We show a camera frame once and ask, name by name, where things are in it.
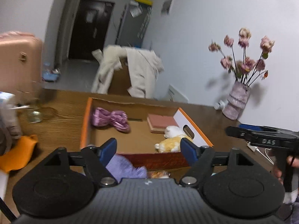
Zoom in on lavender cloth pouch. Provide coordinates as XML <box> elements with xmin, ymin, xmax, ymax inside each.
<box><xmin>106</xmin><ymin>154</ymin><xmax>147</xmax><ymax>183</ymax></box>

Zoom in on person's right hand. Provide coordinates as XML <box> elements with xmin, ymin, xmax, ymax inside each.
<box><xmin>271</xmin><ymin>156</ymin><xmax>299</xmax><ymax>183</ymax></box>

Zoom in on white yellow plush toy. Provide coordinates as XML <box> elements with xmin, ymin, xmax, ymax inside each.
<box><xmin>155</xmin><ymin>126</ymin><xmax>193</xmax><ymax>153</ymax></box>

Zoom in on pink ribbed vase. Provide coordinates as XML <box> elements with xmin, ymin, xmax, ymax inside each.
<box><xmin>223</xmin><ymin>81</ymin><xmax>250</xmax><ymax>120</ymax></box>

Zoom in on orange cardboard box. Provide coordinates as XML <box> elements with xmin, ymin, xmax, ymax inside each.
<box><xmin>80</xmin><ymin>98</ymin><xmax>212</xmax><ymax>170</ymax></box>

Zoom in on small white object by vase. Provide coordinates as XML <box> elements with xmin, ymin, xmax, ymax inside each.
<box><xmin>214</xmin><ymin>100</ymin><xmax>226</xmax><ymax>111</ymax></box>

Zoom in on dried pink flowers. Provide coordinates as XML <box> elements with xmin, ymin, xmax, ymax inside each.
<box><xmin>208</xmin><ymin>27</ymin><xmax>275</xmax><ymax>88</ymax></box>

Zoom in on clear glass jar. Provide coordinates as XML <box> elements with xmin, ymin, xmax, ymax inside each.
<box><xmin>26</xmin><ymin>98</ymin><xmax>43</xmax><ymax>123</ymax></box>

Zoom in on brown wooden chair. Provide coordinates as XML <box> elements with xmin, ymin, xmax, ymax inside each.
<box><xmin>107</xmin><ymin>58</ymin><xmax>131</xmax><ymax>96</ymax></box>

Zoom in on white plastic packaging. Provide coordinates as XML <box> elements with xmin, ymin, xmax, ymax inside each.
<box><xmin>1</xmin><ymin>91</ymin><xmax>22</xmax><ymax>156</ymax></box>

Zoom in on blue pet bowl stand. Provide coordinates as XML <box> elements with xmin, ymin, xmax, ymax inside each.
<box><xmin>42</xmin><ymin>62</ymin><xmax>61</xmax><ymax>82</ymax></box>

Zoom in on beige coat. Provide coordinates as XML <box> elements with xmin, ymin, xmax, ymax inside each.
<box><xmin>91</xmin><ymin>45</ymin><xmax>164</xmax><ymax>99</ymax></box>

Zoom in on dark entrance door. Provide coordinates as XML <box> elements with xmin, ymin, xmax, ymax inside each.
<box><xmin>68</xmin><ymin>0</ymin><xmax>115</xmax><ymax>60</ymax></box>

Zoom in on pink suitcase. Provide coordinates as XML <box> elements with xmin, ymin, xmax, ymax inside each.
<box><xmin>1</xmin><ymin>31</ymin><xmax>43</xmax><ymax>104</ymax></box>

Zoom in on grey refrigerator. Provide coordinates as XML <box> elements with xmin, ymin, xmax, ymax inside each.
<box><xmin>115</xmin><ymin>1</ymin><xmax>152</xmax><ymax>48</ymax></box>

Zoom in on yellow box on refrigerator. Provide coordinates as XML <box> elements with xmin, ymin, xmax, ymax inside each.
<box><xmin>135</xmin><ymin>0</ymin><xmax>152</xmax><ymax>6</ymax></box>

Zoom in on white charger with cable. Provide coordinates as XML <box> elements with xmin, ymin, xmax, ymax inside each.
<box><xmin>247</xmin><ymin>142</ymin><xmax>274</xmax><ymax>165</ymax></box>

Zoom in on white board against wall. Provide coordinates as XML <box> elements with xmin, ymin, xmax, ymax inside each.
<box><xmin>166</xmin><ymin>84</ymin><xmax>189</xmax><ymax>103</ymax></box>

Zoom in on wall electrical panel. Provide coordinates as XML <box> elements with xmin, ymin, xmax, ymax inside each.
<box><xmin>161</xmin><ymin>0</ymin><xmax>174</xmax><ymax>15</ymax></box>

